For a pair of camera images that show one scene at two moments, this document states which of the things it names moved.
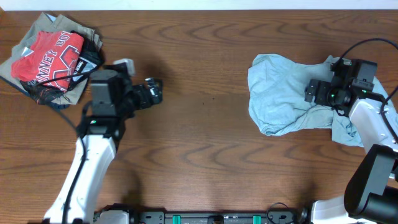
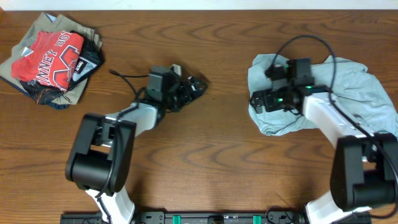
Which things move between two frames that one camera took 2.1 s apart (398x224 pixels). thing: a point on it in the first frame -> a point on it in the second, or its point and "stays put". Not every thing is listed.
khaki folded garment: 45,23 stays put
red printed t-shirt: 53,56 stays put
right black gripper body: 326,94 -> 272,100
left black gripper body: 140,101 -> 178,97
